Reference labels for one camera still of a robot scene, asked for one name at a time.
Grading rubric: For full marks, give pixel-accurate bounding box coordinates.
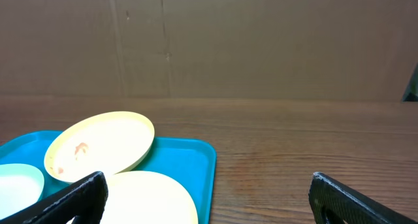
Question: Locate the teal plastic tray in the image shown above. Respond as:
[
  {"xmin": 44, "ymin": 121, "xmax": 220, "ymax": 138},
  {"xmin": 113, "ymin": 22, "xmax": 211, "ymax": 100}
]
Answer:
[{"xmin": 1, "ymin": 130, "xmax": 217, "ymax": 224}]

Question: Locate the light blue plate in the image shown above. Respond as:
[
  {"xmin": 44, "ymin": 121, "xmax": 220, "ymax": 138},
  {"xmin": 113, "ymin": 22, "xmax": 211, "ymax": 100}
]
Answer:
[{"xmin": 1, "ymin": 163, "xmax": 44, "ymax": 219}]

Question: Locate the yellow plate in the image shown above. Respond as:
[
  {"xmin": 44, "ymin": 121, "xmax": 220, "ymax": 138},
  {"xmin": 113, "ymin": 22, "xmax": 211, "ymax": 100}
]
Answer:
[
  {"xmin": 44, "ymin": 111, "xmax": 155, "ymax": 184},
  {"xmin": 100, "ymin": 170, "xmax": 199, "ymax": 224}
]

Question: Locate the yellow plate right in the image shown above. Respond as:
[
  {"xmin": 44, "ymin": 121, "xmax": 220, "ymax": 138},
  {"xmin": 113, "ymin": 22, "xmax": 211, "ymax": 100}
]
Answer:
[{"xmin": 100, "ymin": 170, "xmax": 199, "ymax": 224}]

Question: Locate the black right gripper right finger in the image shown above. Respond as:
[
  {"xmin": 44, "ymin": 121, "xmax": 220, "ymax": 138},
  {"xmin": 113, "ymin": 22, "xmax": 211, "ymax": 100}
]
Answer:
[{"xmin": 308, "ymin": 172, "xmax": 417, "ymax": 224}]

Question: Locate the yellow plate top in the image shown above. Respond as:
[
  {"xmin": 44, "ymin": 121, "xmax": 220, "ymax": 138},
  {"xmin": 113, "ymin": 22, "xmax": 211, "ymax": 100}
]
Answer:
[{"xmin": 44, "ymin": 111, "xmax": 155, "ymax": 184}]

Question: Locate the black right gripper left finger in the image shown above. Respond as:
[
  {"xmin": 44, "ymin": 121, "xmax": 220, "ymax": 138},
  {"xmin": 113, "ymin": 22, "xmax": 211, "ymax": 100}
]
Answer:
[{"xmin": 1, "ymin": 171, "xmax": 108, "ymax": 224}]

